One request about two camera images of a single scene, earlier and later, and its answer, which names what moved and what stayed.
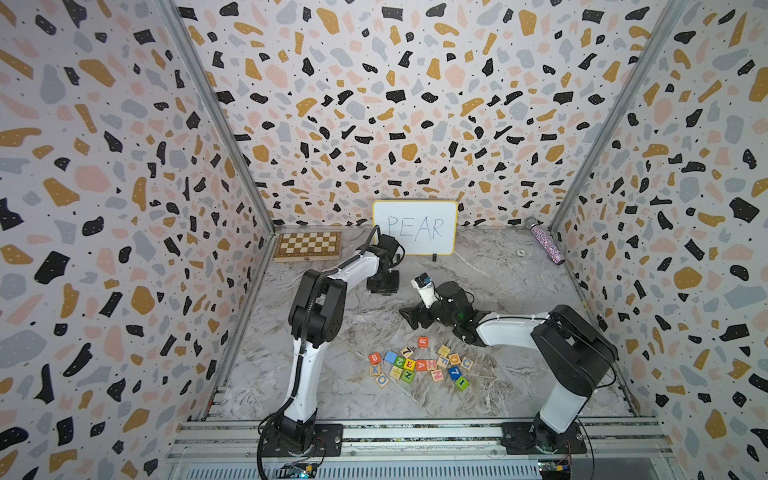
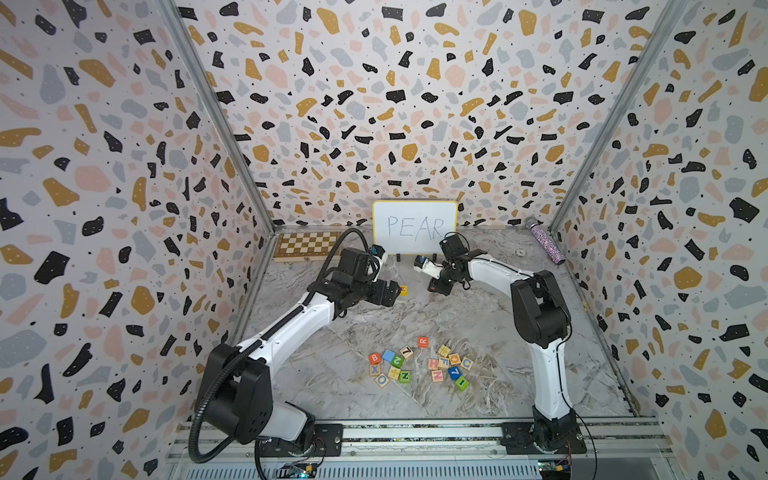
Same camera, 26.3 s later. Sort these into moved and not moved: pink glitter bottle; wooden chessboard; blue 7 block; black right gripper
Moved: black right gripper
Not moved: pink glitter bottle; blue 7 block; wooden chessboard
